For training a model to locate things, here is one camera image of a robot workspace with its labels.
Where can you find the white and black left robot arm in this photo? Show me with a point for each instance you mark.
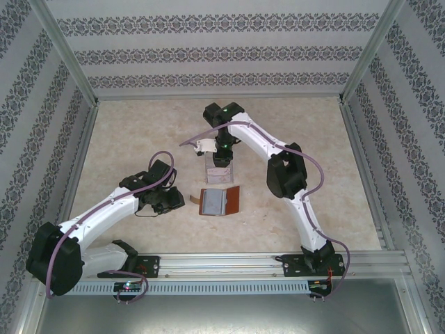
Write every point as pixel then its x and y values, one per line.
pixel 104 212

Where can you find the aluminium side frame rail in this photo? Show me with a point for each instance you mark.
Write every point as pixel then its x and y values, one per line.
pixel 73 174
pixel 356 139

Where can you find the aluminium mounting rail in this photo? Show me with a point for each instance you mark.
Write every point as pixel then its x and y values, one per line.
pixel 222 264

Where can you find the aluminium back crossbar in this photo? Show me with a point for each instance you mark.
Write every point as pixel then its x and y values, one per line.
pixel 219 96

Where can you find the brown leather card holder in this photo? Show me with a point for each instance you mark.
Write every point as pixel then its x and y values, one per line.
pixel 233 200

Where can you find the clear acrylic tiered card organizer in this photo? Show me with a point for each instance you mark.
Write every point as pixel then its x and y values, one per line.
pixel 208 163

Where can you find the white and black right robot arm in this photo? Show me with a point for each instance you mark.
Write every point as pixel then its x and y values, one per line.
pixel 306 222

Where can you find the aluminium frame post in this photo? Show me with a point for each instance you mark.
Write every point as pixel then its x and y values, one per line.
pixel 67 52
pixel 369 52

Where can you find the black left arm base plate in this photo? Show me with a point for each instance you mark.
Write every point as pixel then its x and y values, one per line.
pixel 149 266

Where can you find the pale pink credit card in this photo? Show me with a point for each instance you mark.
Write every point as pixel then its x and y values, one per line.
pixel 219 171
pixel 219 180

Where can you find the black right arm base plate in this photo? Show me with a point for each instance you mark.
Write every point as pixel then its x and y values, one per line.
pixel 292 266

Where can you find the small circuit board green light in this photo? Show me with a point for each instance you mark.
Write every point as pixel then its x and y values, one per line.
pixel 128 287

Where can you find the grey metal front panel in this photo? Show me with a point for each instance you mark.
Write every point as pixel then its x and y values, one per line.
pixel 222 313

